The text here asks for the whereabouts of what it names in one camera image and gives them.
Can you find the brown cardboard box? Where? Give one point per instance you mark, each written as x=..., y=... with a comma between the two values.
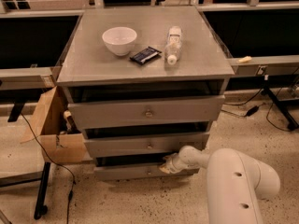
x=46, y=126

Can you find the white ceramic bowl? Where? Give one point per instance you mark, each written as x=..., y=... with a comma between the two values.
x=120, y=40

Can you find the small yellow foam piece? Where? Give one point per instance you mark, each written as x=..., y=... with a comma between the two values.
x=244, y=59

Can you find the clear plastic water bottle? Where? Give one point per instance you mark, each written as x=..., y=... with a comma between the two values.
x=173, y=45

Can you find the grey top drawer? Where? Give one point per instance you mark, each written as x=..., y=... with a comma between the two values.
x=110, y=114

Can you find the wall power outlet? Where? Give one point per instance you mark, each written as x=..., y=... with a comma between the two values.
x=261, y=70

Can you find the black table leg left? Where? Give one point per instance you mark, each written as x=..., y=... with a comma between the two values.
x=41, y=208

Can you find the grey middle drawer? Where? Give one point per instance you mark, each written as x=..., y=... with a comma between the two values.
x=144, y=144

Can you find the grey drawer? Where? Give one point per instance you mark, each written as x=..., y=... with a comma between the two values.
x=144, y=144
x=110, y=114
x=134, y=171

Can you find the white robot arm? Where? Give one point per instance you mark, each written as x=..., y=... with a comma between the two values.
x=235, y=182

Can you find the grey drawer cabinet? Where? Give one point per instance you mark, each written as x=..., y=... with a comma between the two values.
x=141, y=83

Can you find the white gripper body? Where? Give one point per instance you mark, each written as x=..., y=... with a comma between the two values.
x=174, y=163

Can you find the grey bottom drawer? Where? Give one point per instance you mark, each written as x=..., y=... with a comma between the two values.
x=134, y=171

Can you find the black stand leg right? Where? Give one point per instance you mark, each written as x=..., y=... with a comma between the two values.
x=292, y=123

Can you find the dark blue snack packet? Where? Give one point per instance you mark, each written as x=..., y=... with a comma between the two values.
x=145, y=55

